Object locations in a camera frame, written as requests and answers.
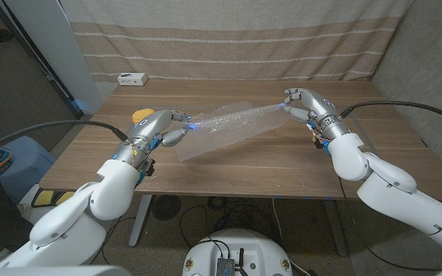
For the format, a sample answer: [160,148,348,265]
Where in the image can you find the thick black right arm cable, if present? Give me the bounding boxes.
[338,100,442,127]

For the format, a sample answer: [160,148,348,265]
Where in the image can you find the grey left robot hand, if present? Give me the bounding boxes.
[113,110,192,169]

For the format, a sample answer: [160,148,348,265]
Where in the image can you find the clear bubble wrap sheet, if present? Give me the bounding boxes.
[174,100,291,163]

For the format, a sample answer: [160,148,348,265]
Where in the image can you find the white power strip box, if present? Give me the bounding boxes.
[117,72,148,87]

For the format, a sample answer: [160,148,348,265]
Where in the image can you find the white table leg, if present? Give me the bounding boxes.
[128,194,153,247]

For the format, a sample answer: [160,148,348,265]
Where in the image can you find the tangled black floor cables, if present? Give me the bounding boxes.
[178,195,283,248]

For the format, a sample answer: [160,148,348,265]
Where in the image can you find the yellow bumpy sponge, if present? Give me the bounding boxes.
[131,108,156,124]

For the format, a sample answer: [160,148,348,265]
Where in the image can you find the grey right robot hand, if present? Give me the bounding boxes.
[282,87,355,149]

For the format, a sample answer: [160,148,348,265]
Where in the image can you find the grey table leg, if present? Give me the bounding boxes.
[322,199,348,257]

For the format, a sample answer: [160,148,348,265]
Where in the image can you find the round black floor fan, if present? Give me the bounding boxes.
[151,194,183,222]

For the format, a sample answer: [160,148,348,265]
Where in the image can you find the white door frame pillar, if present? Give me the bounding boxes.
[4,0,103,115]

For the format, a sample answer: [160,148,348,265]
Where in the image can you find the beige striped curtain backdrop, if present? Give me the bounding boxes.
[58,0,414,84]

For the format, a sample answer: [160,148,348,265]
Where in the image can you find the white base with yellow pads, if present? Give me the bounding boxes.
[15,183,76,225]

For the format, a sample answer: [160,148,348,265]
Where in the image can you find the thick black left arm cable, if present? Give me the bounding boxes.
[0,120,129,155]

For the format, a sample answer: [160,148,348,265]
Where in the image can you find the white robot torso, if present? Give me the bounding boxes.
[182,228,294,276]

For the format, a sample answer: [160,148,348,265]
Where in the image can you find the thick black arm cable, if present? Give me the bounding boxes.
[0,120,129,155]
[338,100,442,127]

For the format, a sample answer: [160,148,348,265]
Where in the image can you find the grey electronics module on torso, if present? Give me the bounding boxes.
[216,257,236,276]

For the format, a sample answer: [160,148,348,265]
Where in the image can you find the blue plastic bin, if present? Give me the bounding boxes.
[0,135,57,204]

